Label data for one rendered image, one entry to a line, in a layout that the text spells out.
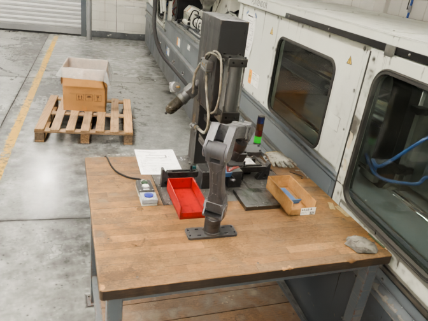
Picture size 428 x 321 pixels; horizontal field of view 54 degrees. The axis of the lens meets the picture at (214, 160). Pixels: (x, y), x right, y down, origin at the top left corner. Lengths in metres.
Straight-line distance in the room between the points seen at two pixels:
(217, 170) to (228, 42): 0.64
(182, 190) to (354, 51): 1.05
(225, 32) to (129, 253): 0.98
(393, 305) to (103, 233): 1.18
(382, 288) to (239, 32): 1.24
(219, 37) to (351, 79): 0.70
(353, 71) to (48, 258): 2.18
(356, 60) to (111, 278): 1.47
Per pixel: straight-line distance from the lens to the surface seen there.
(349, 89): 2.18
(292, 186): 2.08
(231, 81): 1.83
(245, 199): 1.90
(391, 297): 1.95
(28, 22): 11.06
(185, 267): 1.50
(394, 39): 1.91
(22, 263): 3.01
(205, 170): 1.96
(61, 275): 2.88
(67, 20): 10.98
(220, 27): 1.85
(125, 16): 11.01
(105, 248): 1.57
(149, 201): 1.80
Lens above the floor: 1.84
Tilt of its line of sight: 24 degrees down
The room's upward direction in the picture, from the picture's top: 7 degrees clockwise
